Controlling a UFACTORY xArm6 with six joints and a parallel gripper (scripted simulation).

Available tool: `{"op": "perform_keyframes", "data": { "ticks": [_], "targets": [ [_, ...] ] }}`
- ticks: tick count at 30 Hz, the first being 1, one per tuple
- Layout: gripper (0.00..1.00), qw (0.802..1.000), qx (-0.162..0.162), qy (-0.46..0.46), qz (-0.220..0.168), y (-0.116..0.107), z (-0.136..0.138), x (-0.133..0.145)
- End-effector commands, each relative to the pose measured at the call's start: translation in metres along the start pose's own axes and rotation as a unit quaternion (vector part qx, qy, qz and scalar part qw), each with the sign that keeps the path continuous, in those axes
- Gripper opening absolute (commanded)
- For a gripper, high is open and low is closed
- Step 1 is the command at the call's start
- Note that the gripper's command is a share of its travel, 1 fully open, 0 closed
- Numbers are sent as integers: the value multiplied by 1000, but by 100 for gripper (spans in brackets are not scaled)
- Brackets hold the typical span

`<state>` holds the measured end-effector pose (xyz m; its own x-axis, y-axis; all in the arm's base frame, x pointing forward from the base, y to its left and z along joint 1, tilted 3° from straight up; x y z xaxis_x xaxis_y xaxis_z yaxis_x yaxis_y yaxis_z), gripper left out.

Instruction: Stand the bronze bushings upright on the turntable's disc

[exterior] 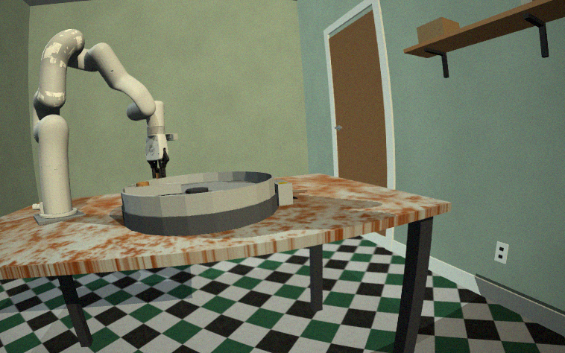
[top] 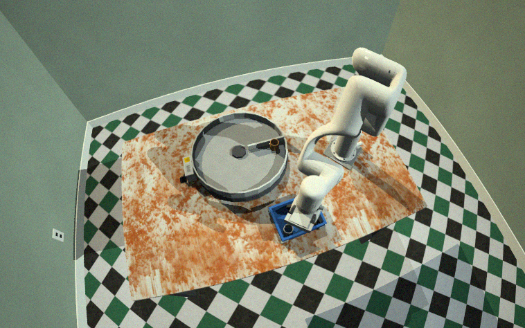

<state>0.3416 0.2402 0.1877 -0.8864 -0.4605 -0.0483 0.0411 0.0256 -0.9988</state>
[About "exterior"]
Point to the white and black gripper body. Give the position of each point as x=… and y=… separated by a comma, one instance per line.
x=154, y=146

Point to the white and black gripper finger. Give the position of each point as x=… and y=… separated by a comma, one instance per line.
x=154, y=168
x=162, y=165

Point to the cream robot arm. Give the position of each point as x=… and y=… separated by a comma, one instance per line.
x=52, y=131

